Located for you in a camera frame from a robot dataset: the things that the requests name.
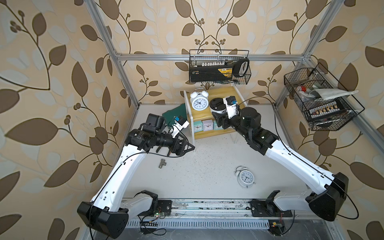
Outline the white round clock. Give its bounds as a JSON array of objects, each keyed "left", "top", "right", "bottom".
[
  {"left": 190, "top": 88, "right": 209, "bottom": 111},
  {"left": 209, "top": 98, "right": 227, "bottom": 114},
  {"left": 235, "top": 166, "right": 255, "bottom": 189}
]

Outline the white square alarm clock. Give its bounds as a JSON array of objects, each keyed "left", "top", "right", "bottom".
[{"left": 202, "top": 119, "right": 214, "bottom": 132}]

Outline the teal square alarm clock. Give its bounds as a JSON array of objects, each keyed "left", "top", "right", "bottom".
[{"left": 193, "top": 121, "right": 204, "bottom": 133}]

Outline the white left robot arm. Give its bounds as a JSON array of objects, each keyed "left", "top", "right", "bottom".
[{"left": 77, "top": 114, "right": 195, "bottom": 239}]

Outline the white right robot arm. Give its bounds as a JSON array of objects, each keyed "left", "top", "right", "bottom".
[{"left": 212, "top": 107, "right": 349, "bottom": 222}]

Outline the wooden two-tier shelf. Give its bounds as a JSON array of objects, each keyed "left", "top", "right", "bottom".
[{"left": 183, "top": 84, "right": 250, "bottom": 148}]

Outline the metal pipe fitting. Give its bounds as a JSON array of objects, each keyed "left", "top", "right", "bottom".
[{"left": 159, "top": 159, "right": 167, "bottom": 169}]

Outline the green plastic case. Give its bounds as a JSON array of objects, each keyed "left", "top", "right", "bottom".
[{"left": 162, "top": 104, "right": 187, "bottom": 126}]

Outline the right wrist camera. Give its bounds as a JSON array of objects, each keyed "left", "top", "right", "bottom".
[{"left": 223, "top": 96, "right": 239, "bottom": 119}]

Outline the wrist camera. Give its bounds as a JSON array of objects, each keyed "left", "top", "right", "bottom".
[
  {"left": 172, "top": 116, "right": 190, "bottom": 138},
  {"left": 223, "top": 96, "right": 239, "bottom": 119}
]

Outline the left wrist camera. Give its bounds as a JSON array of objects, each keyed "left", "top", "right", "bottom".
[{"left": 172, "top": 116, "right": 190, "bottom": 138}]

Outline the black handled saw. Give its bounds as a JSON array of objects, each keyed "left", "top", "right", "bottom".
[{"left": 232, "top": 58, "right": 250, "bottom": 78}]

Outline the black wire basket right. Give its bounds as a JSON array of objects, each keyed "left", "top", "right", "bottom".
[{"left": 284, "top": 63, "right": 365, "bottom": 131}]

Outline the black wire basket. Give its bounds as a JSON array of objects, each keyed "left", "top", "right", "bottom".
[
  {"left": 284, "top": 63, "right": 365, "bottom": 131},
  {"left": 189, "top": 49, "right": 252, "bottom": 85}
]

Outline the black wire basket back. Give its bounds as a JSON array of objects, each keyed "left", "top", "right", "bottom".
[{"left": 189, "top": 49, "right": 252, "bottom": 85}]

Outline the metal rail base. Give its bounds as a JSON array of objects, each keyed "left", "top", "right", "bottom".
[{"left": 119, "top": 199, "right": 327, "bottom": 230}]

